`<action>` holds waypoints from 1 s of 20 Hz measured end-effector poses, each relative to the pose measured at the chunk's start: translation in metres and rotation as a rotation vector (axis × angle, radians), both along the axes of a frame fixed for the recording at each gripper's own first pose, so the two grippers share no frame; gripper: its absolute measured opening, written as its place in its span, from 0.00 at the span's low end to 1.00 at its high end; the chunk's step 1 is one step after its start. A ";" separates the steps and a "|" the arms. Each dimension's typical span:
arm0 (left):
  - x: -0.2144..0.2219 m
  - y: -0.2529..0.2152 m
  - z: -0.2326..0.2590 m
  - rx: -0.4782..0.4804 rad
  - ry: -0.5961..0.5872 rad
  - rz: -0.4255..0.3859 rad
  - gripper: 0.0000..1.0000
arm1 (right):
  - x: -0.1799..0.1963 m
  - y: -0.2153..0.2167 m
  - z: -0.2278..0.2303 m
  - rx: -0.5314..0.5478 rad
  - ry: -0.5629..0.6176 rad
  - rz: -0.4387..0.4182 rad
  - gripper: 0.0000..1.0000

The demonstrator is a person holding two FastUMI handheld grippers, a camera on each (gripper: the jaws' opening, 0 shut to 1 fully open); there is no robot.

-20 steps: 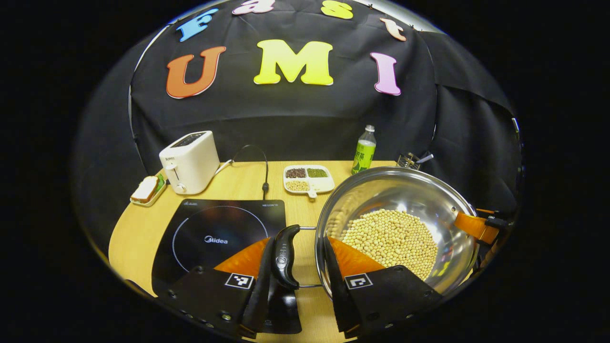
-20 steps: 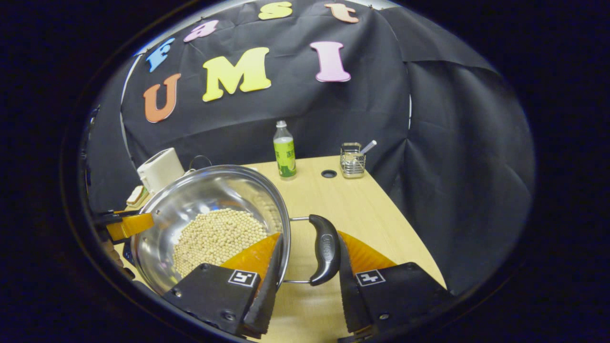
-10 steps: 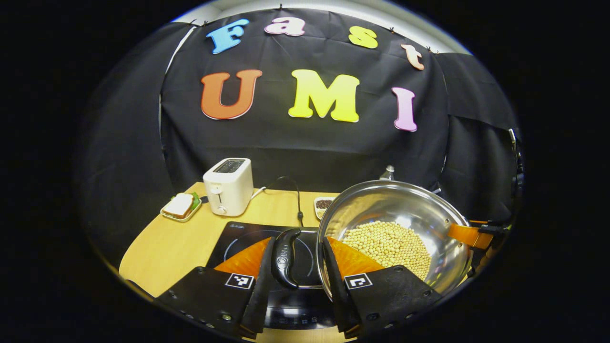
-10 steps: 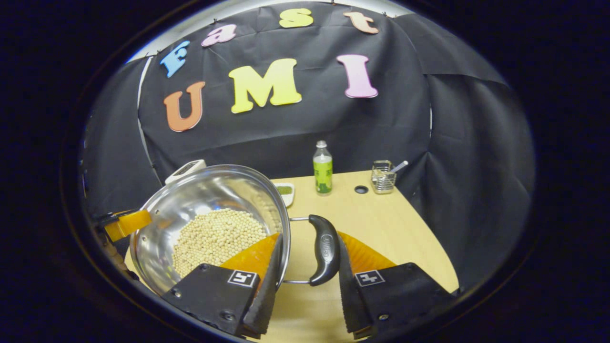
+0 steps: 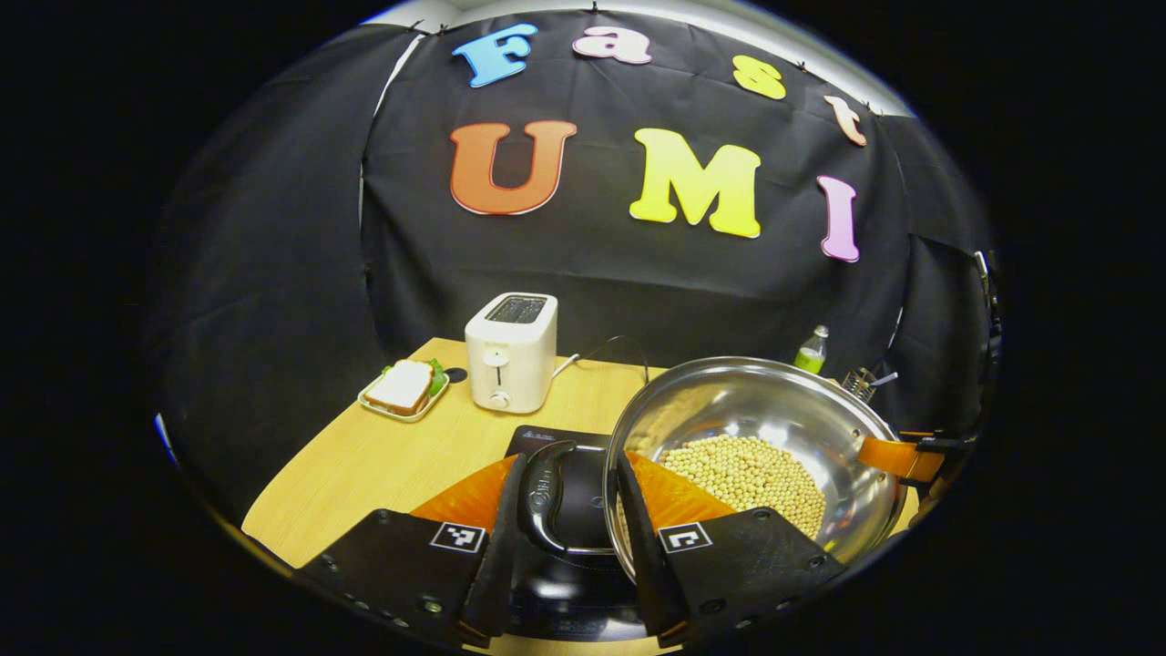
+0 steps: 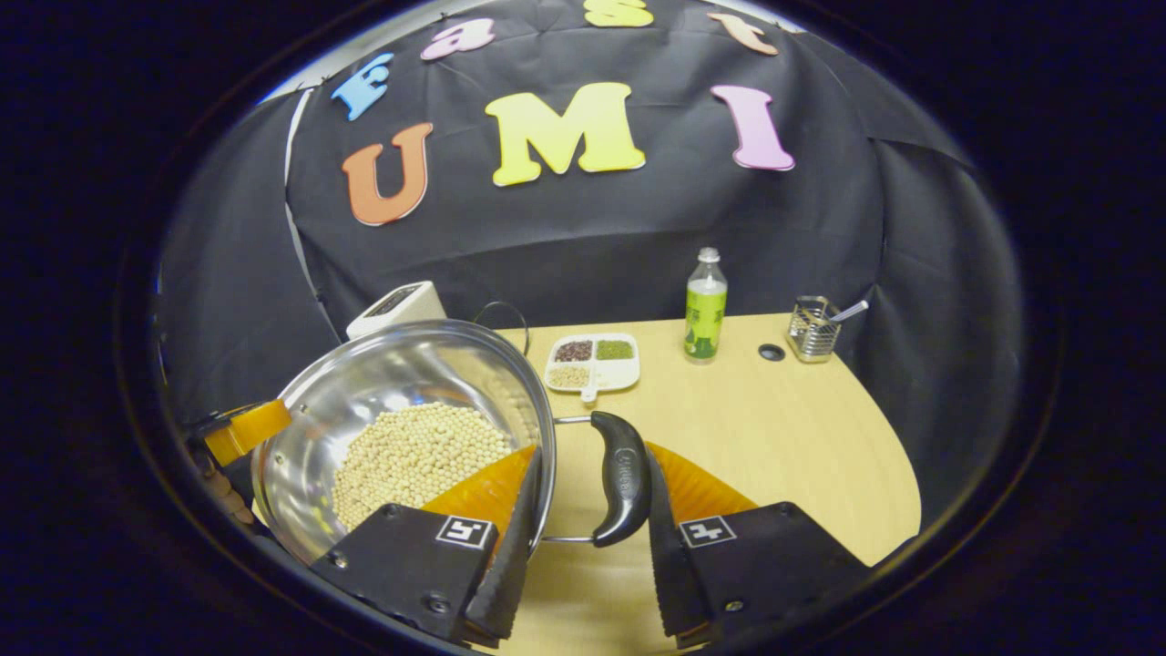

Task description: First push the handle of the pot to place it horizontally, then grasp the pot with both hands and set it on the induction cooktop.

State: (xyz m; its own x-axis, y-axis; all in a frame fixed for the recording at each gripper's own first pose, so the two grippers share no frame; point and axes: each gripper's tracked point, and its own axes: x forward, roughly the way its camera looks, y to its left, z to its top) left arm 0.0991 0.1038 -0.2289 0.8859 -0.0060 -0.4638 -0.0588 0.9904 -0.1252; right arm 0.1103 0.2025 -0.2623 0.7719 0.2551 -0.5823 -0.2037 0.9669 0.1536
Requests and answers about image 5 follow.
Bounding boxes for pile of soybeans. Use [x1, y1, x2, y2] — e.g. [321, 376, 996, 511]
[629, 434, 827, 538]

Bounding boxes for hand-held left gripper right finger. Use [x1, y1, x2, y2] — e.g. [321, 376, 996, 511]
[616, 450, 848, 650]

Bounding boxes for small rectangular plate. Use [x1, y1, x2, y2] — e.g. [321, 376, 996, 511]
[358, 358, 451, 424]

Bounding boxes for sandwich with lettuce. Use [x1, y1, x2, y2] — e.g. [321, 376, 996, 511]
[364, 358, 447, 417]

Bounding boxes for stainless steel pot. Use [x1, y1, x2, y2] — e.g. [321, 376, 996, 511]
[517, 355, 910, 584]

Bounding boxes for black backdrop cloth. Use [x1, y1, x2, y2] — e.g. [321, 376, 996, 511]
[146, 9, 998, 529]

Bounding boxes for black induction cooktop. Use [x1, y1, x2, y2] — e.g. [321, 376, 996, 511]
[504, 425, 652, 643]

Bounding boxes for white toaster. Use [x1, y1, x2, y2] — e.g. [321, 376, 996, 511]
[465, 292, 559, 415]

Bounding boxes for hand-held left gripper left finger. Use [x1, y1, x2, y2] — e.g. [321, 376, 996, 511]
[296, 453, 529, 650]

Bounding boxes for green drink bottle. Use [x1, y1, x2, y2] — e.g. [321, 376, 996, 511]
[793, 324, 830, 375]

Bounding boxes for black power cable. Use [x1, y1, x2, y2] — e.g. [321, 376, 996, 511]
[574, 335, 651, 384]

